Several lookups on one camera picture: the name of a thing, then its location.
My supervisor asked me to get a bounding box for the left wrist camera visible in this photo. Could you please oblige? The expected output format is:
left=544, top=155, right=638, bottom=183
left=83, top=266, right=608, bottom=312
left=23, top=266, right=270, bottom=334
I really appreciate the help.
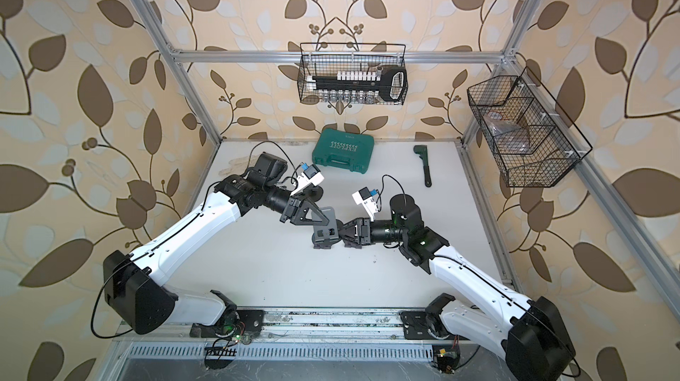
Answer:
left=292, top=163, right=324, bottom=195

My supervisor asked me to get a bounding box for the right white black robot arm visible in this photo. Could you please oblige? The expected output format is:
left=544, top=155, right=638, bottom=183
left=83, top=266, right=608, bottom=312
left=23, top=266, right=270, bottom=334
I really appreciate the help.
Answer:
left=338, top=188, right=577, bottom=380

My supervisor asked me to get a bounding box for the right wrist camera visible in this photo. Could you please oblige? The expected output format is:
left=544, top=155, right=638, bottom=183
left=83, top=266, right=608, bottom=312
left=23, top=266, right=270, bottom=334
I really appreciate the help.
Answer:
left=352, top=187, right=380, bottom=222

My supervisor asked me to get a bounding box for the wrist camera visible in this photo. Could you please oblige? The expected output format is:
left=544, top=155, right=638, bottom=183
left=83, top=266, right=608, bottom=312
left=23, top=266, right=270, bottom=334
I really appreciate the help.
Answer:
left=292, top=163, right=324, bottom=195
left=352, top=187, right=380, bottom=222

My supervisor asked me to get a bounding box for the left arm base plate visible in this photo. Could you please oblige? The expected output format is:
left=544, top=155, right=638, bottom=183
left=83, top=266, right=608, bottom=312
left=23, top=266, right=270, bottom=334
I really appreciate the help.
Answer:
left=189, top=309, right=265, bottom=340

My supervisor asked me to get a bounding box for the black phone stand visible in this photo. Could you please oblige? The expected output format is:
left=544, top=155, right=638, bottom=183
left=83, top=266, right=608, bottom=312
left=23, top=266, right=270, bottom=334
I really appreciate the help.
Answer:
left=312, top=207, right=342, bottom=249
left=305, top=186, right=323, bottom=202

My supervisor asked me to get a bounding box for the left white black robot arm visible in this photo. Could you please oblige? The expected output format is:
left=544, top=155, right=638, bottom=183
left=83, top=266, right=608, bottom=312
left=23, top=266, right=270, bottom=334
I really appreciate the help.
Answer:
left=96, top=152, right=329, bottom=338

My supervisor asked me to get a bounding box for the black wire basket right wall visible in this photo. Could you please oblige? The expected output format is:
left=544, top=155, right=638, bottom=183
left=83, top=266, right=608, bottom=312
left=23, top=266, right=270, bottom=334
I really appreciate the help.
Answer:
left=467, top=67, right=593, bottom=188

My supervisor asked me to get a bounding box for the clear plastic bag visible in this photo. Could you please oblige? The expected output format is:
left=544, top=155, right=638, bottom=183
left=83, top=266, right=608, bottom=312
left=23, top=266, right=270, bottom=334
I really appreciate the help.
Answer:
left=483, top=112, right=531, bottom=154

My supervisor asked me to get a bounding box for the black socket set holder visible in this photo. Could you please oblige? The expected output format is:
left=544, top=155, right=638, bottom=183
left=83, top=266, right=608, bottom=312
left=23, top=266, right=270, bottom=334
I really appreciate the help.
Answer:
left=300, top=67, right=408, bottom=104

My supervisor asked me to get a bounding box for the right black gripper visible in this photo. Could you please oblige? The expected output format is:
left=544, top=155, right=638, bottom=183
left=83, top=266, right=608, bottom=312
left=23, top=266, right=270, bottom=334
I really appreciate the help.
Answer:
left=334, top=217, right=409, bottom=246

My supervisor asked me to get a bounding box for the green black hand tool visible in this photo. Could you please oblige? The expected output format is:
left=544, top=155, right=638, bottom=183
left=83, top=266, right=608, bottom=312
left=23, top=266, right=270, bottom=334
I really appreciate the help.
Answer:
left=414, top=145, right=432, bottom=188

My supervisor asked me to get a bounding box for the black wire basket back wall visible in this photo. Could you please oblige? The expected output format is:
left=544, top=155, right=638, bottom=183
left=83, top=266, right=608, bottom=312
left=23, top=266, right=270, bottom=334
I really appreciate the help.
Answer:
left=297, top=42, right=408, bottom=106

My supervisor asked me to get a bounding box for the black wire basket wall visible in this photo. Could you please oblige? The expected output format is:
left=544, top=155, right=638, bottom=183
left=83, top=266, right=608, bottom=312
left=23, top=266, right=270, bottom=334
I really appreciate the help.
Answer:
left=297, top=42, right=408, bottom=106
left=467, top=67, right=593, bottom=188

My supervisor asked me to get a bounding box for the green plastic tool case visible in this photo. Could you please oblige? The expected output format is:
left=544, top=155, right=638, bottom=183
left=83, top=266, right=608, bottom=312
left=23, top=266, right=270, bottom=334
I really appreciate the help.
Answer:
left=312, top=129, right=375, bottom=174

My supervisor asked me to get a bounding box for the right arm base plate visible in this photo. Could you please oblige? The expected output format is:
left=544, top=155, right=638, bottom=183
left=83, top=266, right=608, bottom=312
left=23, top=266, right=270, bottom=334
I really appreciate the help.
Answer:
left=397, top=309, right=476, bottom=342

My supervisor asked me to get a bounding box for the white work glove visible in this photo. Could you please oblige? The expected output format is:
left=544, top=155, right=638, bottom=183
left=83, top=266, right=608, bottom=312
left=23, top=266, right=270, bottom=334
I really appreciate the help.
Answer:
left=218, top=156, right=251, bottom=180

